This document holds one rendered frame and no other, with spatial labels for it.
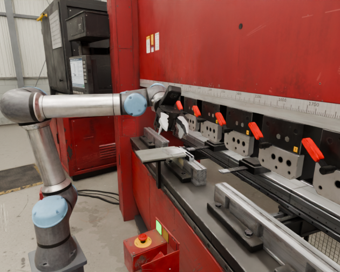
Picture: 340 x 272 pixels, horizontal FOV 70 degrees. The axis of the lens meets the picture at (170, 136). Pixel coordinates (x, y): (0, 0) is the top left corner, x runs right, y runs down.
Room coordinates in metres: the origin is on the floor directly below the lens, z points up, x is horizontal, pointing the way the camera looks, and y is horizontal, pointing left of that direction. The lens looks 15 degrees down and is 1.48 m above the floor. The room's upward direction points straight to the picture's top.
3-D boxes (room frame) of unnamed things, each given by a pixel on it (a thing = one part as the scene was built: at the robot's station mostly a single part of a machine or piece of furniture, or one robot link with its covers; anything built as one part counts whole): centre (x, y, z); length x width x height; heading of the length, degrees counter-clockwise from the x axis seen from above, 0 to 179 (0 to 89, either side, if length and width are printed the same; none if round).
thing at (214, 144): (1.47, -0.23, 1.01); 0.26 x 0.12 x 0.05; 111
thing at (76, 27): (2.44, 0.77, 1.53); 0.51 x 0.25 x 0.85; 38
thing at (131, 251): (0.83, 0.08, 0.75); 0.20 x 0.16 x 0.18; 30
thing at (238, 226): (0.84, -0.24, 0.89); 0.30 x 0.05 x 0.03; 21
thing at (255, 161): (1.13, -0.36, 1.01); 0.26 x 0.12 x 0.05; 111
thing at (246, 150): (0.88, -0.29, 1.26); 0.15 x 0.09 x 0.17; 21
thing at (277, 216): (1.00, -0.65, 0.81); 0.64 x 0.08 x 0.14; 111
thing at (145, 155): (1.37, 0.06, 1.00); 0.26 x 0.18 x 0.01; 111
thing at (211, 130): (1.07, -0.21, 1.26); 0.15 x 0.09 x 0.17; 21
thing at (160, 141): (1.93, 0.12, 0.92); 0.50 x 0.06 x 0.10; 21
